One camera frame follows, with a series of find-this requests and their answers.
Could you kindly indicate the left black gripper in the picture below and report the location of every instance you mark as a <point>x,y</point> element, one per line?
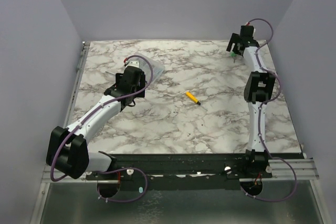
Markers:
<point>142,83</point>

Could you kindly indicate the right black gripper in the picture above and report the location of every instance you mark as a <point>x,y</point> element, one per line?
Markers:
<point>234,41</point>

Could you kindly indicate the green capped key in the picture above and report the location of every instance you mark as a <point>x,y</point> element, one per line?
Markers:
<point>233,56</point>

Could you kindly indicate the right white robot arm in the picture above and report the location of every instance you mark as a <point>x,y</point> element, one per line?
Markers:
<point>258,91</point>

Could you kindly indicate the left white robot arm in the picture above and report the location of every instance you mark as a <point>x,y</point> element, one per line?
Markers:
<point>68,146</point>

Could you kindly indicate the clear plastic parts box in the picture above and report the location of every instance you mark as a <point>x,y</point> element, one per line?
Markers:
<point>157,68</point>

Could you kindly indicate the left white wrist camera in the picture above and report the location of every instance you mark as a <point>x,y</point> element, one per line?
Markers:
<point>132,63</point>

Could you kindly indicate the left aluminium side rail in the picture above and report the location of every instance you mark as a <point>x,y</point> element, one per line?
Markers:
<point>79,73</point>

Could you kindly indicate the yellow handled screwdriver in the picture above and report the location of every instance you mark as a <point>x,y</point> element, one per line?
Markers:
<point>195,100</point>

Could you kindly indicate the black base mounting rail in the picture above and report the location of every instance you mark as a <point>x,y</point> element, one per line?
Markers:
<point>185,171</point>

